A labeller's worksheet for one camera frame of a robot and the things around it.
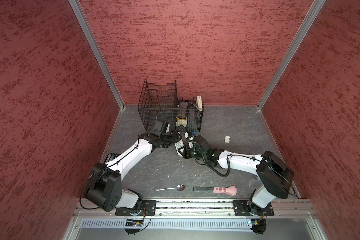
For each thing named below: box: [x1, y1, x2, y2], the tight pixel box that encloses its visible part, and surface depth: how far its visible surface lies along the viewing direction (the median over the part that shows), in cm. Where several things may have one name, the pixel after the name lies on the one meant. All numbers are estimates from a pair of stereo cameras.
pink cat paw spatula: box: [193, 185, 238, 196], surface depth 79 cm
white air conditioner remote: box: [174, 139, 184, 157], surface depth 84 cm
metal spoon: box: [155, 184, 185, 191], surface depth 81 cm
